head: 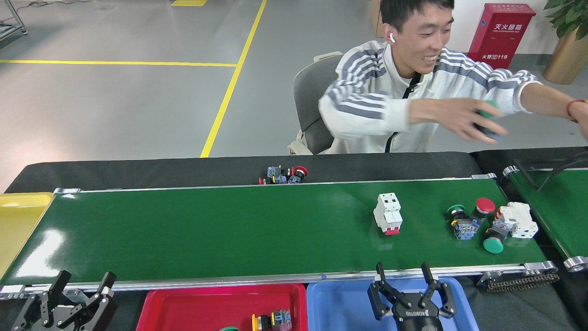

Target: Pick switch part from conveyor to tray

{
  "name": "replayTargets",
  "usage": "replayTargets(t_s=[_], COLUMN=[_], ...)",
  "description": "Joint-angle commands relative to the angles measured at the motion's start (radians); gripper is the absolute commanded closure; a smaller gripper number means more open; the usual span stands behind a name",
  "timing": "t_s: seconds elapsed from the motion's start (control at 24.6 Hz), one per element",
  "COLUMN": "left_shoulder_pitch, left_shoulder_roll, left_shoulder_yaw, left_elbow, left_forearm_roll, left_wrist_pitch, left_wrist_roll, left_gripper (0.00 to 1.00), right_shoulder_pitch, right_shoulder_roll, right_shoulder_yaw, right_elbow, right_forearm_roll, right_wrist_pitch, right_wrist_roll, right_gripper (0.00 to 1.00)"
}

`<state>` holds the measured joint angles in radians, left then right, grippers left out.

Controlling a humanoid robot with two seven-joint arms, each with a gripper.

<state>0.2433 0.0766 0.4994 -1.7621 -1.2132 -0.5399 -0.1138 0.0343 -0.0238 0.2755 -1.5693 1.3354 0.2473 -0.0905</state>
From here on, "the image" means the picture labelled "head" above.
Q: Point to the person's right forearm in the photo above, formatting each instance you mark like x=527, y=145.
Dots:
x=367, y=115

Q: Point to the person's left hand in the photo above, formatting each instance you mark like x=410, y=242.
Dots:
x=584, y=117

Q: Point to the green mushroom button switch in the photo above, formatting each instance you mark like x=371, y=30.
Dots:
x=493, y=245

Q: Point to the red fire extinguisher box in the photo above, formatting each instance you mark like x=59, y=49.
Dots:
x=500, y=37

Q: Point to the red plastic tray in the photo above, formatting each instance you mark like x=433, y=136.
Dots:
x=193, y=308

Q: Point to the blue plastic tray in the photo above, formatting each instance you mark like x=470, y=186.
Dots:
x=340, y=308

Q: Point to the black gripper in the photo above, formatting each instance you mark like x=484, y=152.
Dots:
x=415, y=319

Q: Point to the short green belt conveyor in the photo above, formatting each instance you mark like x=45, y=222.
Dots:
x=560, y=207

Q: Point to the yellow plastic tray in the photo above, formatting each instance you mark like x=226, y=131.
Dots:
x=18, y=230

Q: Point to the brown cardboard box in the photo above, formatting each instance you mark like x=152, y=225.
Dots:
x=375, y=18

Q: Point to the green leafy plant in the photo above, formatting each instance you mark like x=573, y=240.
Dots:
x=572, y=18

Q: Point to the silver metal frame rack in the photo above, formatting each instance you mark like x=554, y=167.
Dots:
x=11, y=33

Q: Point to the yellow push button switch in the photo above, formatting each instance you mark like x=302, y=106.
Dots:
x=280, y=319

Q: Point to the person's left forearm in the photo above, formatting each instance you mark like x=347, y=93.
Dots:
x=546, y=101

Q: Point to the long green belt conveyor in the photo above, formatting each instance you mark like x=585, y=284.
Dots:
x=229, y=230

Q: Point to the gold planter pot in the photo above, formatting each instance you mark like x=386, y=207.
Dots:
x=565, y=64

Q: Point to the person's right hand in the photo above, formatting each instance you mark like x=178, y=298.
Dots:
x=459, y=115

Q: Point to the person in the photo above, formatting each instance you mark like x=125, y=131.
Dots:
x=367, y=92

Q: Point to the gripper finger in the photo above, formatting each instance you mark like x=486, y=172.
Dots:
x=108, y=282
x=59, y=282

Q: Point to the grey office chair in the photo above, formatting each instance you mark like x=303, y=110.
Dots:
x=308, y=101

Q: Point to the white circuit breaker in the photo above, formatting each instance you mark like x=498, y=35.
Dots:
x=388, y=214
x=521, y=220

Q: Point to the black metal guide frame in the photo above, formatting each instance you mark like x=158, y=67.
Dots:
x=521, y=164

